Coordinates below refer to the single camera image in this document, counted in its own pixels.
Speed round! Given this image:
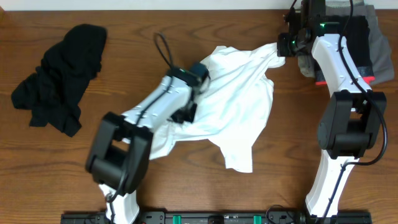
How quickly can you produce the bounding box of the black crumpled garment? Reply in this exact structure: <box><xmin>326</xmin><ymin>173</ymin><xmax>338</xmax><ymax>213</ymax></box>
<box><xmin>11</xmin><ymin>24</ymin><xmax>107</xmax><ymax>137</ymax></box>

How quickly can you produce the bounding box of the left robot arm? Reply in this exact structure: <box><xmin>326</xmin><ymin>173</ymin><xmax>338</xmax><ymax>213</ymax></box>
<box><xmin>85</xmin><ymin>63</ymin><xmax>210</xmax><ymax>223</ymax></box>

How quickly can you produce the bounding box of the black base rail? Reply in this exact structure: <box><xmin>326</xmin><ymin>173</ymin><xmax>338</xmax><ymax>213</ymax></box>
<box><xmin>60</xmin><ymin>210</ymin><xmax>373</xmax><ymax>224</ymax></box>

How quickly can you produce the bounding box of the folded grey garment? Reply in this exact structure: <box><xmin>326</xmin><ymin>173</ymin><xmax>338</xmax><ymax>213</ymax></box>
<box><xmin>298</xmin><ymin>1</ymin><xmax>394</xmax><ymax>85</ymax></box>

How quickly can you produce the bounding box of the folded black shorts orange hem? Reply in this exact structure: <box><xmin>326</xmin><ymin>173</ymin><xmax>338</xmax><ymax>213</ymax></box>
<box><xmin>313</xmin><ymin>16</ymin><xmax>375</xmax><ymax>84</ymax></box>

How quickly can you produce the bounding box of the white t-shirt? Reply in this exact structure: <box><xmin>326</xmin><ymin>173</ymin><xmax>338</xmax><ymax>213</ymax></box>
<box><xmin>149</xmin><ymin>43</ymin><xmax>285</xmax><ymax>173</ymax></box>

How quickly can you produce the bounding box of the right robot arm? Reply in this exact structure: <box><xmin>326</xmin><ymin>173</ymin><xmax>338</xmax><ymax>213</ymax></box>
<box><xmin>277</xmin><ymin>0</ymin><xmax>388</xmax><ymax>223</ymax></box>

